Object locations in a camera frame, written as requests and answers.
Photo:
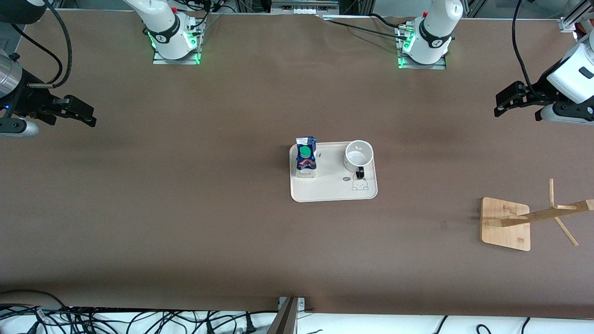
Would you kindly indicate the grey power strip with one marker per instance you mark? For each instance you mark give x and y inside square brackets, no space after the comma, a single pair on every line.
[304,5]

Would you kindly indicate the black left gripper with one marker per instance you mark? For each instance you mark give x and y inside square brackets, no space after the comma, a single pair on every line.
[541,88]

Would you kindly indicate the cream rabbit print tray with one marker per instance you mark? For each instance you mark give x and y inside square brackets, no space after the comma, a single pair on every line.
[334,188]

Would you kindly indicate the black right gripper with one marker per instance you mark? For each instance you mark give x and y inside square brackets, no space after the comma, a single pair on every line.
[29,100]

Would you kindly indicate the blue white milk carton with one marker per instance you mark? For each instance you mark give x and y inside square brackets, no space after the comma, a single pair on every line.
[306,160]

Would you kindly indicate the aluminium profile post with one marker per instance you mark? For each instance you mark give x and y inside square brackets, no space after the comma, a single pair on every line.
[284,320]

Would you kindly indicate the wooden mug rack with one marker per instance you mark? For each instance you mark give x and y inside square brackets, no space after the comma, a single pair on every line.
[503,222]

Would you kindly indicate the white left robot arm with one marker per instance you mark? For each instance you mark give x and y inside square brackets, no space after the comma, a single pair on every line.
[434,32]

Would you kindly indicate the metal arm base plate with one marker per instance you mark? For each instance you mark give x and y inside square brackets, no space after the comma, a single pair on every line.
[195,55]
[441,65]

